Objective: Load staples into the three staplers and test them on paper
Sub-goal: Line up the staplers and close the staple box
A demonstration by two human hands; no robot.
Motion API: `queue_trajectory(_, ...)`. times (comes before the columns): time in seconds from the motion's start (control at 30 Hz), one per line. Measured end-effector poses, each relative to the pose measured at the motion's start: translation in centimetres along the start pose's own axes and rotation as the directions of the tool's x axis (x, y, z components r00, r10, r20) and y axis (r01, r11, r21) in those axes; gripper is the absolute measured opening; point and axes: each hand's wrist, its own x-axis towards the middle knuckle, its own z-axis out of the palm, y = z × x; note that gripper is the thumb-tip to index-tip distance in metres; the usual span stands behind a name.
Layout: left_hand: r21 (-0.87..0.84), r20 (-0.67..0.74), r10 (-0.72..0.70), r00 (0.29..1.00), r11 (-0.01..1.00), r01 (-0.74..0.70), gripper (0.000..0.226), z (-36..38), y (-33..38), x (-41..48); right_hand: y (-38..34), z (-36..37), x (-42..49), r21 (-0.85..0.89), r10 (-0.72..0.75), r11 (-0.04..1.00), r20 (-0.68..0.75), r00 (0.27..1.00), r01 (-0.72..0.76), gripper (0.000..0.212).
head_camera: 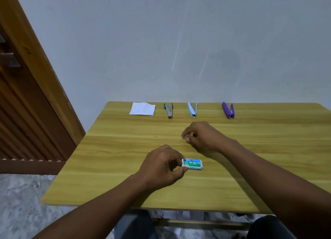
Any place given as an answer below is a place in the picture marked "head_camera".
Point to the person's leg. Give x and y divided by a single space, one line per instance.
269 228
135 226

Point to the purple stapler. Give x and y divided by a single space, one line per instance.
227 110

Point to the wooden table crossbar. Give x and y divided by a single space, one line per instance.
201 223

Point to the white folded paper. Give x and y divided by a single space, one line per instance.
142 109

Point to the person's left leg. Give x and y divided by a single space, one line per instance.
135 226

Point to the white papers under table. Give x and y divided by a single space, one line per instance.
181 216

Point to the brown wooden door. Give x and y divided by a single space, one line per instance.
28 99

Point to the person's right forearm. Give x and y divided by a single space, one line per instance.
274 184

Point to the person's left hand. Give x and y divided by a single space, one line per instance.
155 169

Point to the person's right leg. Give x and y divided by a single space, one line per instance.
269 228

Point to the person's right thumb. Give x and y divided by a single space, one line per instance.
192 141

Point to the green stapler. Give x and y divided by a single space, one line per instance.
169 111

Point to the silver staple strip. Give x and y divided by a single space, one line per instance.
188 137

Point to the person's left forearm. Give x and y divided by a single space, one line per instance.
95 211

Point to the person's right hand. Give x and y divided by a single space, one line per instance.
209 140

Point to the green and white staple box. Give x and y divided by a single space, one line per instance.
193 164

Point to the person's left thumb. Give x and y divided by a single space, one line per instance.
178 173

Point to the light blue stapler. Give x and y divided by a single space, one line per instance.
192 110

